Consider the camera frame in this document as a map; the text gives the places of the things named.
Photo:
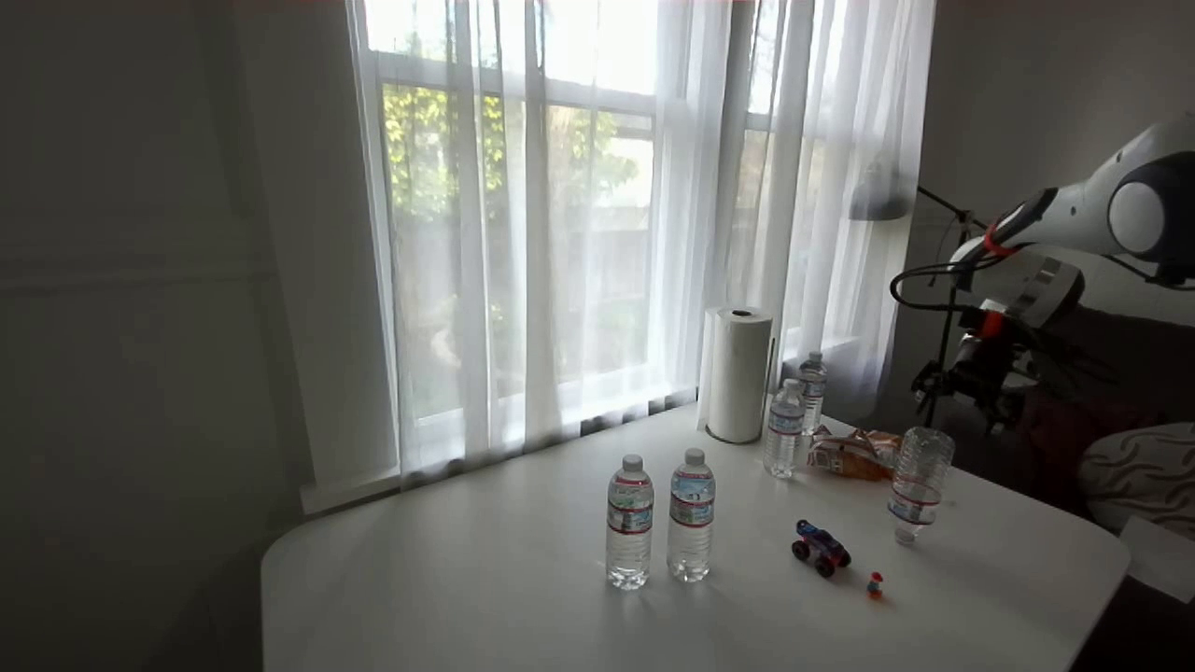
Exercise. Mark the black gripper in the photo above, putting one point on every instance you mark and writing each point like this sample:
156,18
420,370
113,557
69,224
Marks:
994,367

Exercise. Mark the clear plastic water bottle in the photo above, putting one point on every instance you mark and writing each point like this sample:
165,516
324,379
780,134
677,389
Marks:
921,479

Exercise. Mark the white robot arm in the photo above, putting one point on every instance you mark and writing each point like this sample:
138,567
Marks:
1121,217

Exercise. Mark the orange plastic snack bag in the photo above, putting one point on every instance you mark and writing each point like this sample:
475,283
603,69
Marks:
852,455

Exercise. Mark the dark sofa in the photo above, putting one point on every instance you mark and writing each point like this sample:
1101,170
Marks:
1121,375

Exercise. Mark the blue red toy car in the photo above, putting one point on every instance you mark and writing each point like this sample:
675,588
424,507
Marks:
821,546

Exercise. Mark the small red toy piece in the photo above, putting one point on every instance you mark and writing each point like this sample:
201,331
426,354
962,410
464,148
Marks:
876,582

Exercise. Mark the dark lamp shade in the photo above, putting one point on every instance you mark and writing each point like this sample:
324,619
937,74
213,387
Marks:
881,200

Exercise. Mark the white patterned pillow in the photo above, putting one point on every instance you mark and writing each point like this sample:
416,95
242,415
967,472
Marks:
1145,472

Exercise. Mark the white paper towel roll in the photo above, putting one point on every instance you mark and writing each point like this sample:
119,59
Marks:
736,375

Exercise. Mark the white cushion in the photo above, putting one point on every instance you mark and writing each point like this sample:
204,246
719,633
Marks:
1162,557

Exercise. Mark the white framed window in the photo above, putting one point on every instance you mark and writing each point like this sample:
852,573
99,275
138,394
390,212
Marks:
601,209

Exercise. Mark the sheer white curtain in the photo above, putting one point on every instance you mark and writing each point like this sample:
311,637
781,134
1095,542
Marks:
497,246

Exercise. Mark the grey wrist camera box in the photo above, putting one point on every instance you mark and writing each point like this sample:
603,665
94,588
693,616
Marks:
1049,292

